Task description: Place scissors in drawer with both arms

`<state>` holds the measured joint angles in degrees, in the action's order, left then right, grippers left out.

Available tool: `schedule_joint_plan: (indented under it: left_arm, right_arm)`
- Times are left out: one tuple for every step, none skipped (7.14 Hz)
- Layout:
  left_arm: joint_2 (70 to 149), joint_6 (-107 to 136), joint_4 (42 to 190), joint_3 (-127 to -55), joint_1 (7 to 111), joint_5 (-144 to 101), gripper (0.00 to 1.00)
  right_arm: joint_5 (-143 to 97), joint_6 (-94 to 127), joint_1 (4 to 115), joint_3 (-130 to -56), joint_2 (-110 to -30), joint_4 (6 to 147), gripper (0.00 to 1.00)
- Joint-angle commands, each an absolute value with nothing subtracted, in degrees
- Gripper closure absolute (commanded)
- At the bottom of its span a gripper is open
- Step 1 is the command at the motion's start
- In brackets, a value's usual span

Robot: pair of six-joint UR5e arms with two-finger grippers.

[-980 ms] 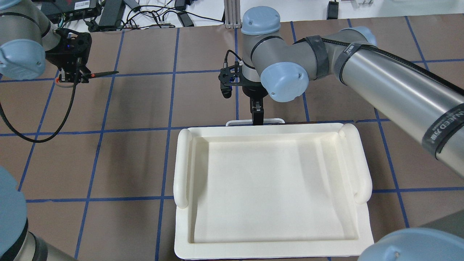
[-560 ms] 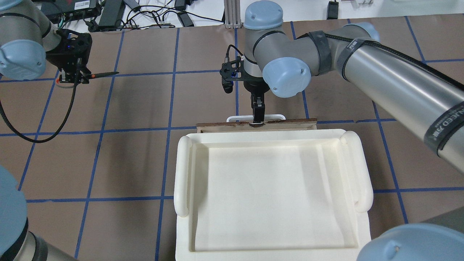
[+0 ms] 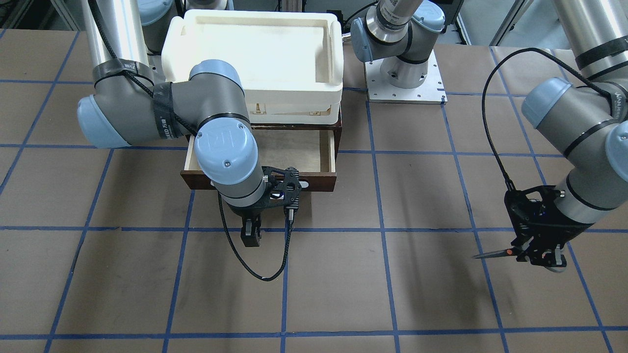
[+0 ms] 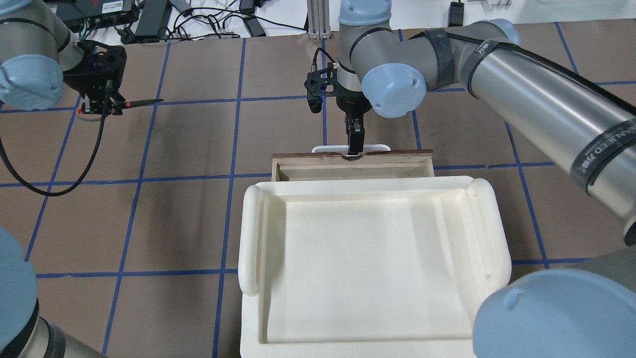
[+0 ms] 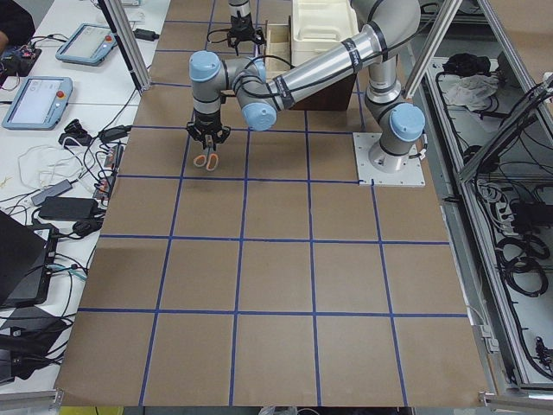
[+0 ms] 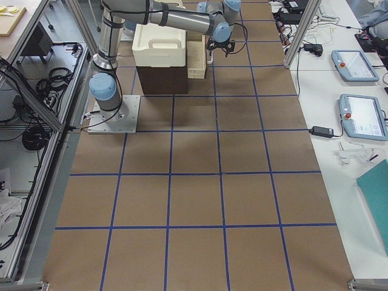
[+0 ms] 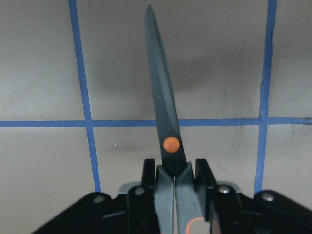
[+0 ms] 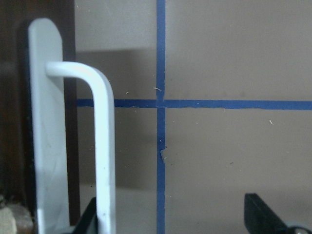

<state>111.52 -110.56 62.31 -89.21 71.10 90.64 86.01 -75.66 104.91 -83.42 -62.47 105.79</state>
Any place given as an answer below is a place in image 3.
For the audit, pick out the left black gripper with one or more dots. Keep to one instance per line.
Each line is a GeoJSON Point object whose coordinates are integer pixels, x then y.
{"type": "Point", "coordinates": [561, 232]}

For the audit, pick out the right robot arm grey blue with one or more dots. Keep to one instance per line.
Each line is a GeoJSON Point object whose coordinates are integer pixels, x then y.
{"type": "Point", "coordinates": [130, 107]}

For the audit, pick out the wooden drawer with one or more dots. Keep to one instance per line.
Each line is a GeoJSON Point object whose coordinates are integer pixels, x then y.
{"type": "Point", "coordinates": [312, 152]}

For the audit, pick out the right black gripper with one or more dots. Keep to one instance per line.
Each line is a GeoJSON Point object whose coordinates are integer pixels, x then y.
{"type": "Point", "coordinates": [244, 213]}

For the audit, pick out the white plastic tray box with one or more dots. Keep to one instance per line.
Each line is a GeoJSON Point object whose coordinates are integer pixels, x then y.
{"type": "Point", "coordinates": [290, 65]}

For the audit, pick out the dark brown drawer cabinet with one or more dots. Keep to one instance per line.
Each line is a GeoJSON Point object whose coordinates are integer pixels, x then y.
{"type": "Point", "coordinates": [335, 128]}

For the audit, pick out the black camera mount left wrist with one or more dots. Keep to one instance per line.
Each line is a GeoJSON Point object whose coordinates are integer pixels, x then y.
{"type": "Point", "coordinates": [531, 204]}

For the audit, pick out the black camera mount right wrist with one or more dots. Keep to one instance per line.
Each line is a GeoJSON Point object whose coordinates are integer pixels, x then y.
{"type": "Point", "coordinates": [282, 189]}

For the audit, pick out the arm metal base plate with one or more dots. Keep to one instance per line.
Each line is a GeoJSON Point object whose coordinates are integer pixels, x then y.
{"type": "Point", "coordinates": [392, 81]}

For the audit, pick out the black camera mount wrist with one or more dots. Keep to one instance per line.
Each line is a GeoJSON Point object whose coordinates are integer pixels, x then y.
{"type": "Point", "coordinates": [282, 189]}
{"type": "Point", "coordinates": [531, 204]}

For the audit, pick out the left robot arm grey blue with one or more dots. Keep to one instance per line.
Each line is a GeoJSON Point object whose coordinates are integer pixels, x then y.
{"type": "Point", "coordinates": [587, 124]}

